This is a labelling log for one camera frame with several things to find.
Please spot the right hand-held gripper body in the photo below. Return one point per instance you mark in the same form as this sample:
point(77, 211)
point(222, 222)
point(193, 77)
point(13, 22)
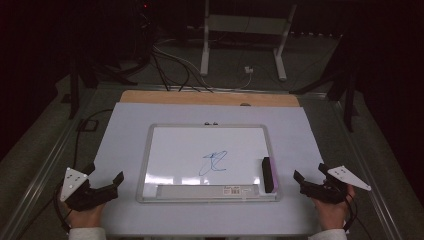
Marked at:
point(325, 193)

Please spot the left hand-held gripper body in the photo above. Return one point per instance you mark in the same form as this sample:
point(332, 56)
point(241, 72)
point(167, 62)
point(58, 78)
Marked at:
point(90, 195)

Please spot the black and purple board eraser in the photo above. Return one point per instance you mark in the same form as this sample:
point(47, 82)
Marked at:
point(268, 175)

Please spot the person's right hand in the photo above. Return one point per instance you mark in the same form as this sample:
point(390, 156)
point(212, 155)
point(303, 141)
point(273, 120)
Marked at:
point(333, 215)

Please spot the person's left hand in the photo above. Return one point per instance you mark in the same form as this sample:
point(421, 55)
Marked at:
point(86, 218)

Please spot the black square floor plate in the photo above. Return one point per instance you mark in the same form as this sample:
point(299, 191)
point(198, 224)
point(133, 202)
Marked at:
point(87, 125)

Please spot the black tripod stand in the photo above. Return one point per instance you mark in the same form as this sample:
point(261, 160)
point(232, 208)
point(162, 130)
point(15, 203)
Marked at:
point(349, 106)
point(74, 93)

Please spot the large white table sheet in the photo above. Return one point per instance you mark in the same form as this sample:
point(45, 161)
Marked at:
point(213, 113)

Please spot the white plug adapter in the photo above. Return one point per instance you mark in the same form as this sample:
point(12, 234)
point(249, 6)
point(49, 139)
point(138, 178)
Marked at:
point(248, 70)

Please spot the dark power strip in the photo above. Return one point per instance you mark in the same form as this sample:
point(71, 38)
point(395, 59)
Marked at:
point(315, 34)

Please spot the dark equipment with red light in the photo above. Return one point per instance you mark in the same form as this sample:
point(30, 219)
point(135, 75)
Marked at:
point(144, 30)

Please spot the white metal stand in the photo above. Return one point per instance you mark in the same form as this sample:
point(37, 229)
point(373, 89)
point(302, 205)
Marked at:
point(205, 50)

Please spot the grey metal floor rail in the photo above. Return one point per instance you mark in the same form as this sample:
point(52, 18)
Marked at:
point(50, 156)
point(363, 160)

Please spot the white whiteboard with grey frame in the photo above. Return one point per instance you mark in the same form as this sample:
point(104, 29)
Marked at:
point(186, 150)

